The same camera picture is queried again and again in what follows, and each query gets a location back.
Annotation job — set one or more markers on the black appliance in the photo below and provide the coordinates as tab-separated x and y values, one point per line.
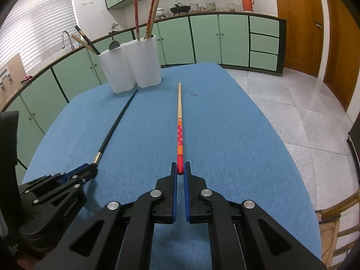
355	146

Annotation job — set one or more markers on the brown wooden door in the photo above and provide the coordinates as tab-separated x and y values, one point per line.
298	25
343	47

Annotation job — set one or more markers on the light wooden chopstick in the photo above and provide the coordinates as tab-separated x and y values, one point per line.
80	41

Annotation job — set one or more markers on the small glass jar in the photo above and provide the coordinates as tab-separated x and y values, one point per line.
232	7

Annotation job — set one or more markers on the green base cabinet run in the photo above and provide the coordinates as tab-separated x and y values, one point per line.
233	39

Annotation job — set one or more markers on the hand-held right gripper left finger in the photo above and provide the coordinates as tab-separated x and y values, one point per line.
174	194

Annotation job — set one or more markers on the wooden chair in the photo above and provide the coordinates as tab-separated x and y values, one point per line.
327	230

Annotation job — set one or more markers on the white plastic utensil holder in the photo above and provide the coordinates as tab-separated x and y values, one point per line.
118	70
147	62

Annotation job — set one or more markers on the white cooking pot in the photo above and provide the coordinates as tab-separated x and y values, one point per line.
161	12

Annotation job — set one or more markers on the orange thermos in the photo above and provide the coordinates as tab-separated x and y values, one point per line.
247	1

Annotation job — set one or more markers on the black round disc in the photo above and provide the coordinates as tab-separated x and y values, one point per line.
114	45

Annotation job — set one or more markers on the white wall sockets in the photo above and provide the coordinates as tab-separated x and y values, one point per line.
88	3

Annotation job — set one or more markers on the pink cloth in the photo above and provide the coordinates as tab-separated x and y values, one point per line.
26	79

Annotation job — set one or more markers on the black chopstick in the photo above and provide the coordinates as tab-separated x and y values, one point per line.
110	135
90	43

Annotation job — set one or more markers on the cardboard box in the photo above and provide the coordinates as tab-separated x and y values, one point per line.
15	67

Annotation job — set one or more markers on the metal kitchen faucet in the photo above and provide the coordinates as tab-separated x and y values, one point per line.
70	40

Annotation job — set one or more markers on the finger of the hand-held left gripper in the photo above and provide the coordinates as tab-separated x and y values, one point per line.
81	182
76	172

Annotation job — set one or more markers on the blue tablecloth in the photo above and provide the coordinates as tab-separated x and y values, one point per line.
239	132

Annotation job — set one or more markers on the black wok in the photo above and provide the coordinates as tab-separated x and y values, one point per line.
180	9

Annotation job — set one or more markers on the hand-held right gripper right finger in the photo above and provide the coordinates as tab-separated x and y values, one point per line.
188	194

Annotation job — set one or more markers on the white window blind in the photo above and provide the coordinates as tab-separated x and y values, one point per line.
36	25

